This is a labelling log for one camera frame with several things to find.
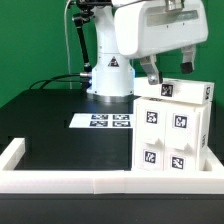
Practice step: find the white door panel with tags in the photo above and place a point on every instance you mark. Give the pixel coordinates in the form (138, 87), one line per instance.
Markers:
(148, 135)

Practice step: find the white box with tags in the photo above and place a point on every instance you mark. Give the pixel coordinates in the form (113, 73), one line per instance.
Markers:
(188, 91)

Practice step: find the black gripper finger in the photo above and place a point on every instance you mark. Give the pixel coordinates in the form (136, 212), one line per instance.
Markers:
(149, 66)
(187, 65)

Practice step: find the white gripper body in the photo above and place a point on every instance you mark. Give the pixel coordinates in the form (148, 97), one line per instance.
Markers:
(147, 28)

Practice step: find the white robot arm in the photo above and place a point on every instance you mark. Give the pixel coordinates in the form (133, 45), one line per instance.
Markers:
(113, 76)

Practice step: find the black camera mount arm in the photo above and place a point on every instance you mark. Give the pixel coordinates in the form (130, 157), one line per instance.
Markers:
(84, 16)

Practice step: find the white U-shaped border fence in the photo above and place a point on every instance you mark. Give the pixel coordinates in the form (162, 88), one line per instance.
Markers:
(208, 181)

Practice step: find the white flat top panel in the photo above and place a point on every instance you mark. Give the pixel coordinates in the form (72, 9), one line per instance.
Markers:
(98, 120)

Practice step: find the white cabinet body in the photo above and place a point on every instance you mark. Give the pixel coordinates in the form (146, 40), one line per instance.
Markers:
(203, 130)

